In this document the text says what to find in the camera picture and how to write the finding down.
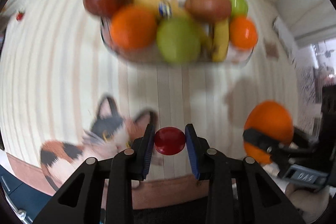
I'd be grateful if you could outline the large yellow banana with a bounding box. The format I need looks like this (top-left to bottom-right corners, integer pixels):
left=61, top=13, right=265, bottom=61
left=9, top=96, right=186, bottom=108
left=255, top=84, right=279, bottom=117
left=199, top=19, right=230, bottom=63

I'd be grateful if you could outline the floral ceramic tray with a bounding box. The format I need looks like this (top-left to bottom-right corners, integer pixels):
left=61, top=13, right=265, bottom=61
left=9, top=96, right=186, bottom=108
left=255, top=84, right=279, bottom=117
left=99, top=0, right=255, bottom=67

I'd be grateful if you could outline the cat shaped mat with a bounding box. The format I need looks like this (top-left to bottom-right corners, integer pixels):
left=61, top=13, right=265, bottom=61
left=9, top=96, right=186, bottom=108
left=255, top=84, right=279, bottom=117
left=40, top=96, right=158, bottom=191

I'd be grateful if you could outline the green apple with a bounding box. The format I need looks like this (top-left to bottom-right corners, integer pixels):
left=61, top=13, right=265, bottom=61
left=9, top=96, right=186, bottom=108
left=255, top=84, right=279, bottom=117
left=230, top=0, right=248, bottom=17
left=156, top=18, right=202, bottom=64

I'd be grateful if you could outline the orange fruit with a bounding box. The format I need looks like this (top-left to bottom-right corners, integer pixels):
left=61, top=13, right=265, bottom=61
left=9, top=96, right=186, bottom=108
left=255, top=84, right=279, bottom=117
left=110, top=5, right=157, bottom=51
left=243, top=100, right=294, bottom=165
left=229, top=16, right=259, bottom=50

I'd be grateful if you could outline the white paper towel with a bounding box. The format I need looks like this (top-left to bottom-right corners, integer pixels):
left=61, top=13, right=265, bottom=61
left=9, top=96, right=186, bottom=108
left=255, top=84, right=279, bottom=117
left=273, top=16, right=298, bottom=65

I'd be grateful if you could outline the small red cherry tomato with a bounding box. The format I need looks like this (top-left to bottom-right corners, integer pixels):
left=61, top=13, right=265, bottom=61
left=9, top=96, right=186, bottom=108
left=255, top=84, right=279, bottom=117
left=16, top=11, right=25, bottom=21

